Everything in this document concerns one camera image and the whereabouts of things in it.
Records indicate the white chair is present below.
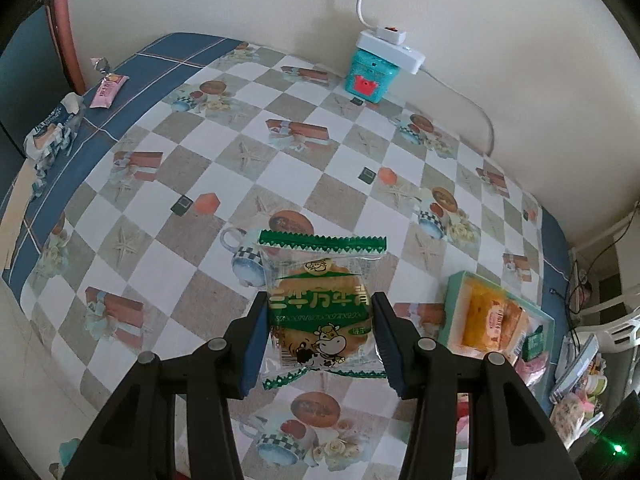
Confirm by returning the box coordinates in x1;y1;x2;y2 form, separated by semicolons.
570;220;640;356

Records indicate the white blue crumpled packet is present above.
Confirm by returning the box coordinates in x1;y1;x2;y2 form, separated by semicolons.
24;92;86;181

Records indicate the black cable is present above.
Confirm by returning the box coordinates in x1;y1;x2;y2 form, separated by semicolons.
547;245;591;316

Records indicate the checkered printed tablecloth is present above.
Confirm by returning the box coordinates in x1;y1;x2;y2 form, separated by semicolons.
0;32;573;480

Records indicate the brown wooden board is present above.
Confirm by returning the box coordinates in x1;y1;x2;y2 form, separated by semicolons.
46;0;87;96

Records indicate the white power strip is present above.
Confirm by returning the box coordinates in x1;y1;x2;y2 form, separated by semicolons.
356;24;426;75

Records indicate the small teal box red label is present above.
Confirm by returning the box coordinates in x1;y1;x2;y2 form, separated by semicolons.
344;45;401;105

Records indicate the teal shallow box tray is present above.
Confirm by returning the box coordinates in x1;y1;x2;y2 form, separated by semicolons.
442;270;557;396

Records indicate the small white green jar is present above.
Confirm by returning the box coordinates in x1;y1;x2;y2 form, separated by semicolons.
582;372;608;396

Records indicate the clear green-edged cookie packet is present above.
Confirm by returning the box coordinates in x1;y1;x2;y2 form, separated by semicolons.
257;229;388;392

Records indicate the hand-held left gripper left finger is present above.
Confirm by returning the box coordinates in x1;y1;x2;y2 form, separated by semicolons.
61;290;271;480

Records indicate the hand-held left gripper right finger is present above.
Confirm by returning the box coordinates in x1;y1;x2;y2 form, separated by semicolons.
371;291;583;480

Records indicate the grey power cable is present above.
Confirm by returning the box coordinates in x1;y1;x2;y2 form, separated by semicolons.
417;65;497;157

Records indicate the pink snack packet with barcode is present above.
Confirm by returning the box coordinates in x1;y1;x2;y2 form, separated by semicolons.
515;352;551;386

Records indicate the small pink packet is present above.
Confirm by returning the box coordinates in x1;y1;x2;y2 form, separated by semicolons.
90;72;130;109

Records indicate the yellow snack packet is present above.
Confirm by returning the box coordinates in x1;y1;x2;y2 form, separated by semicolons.
460;280;530;356

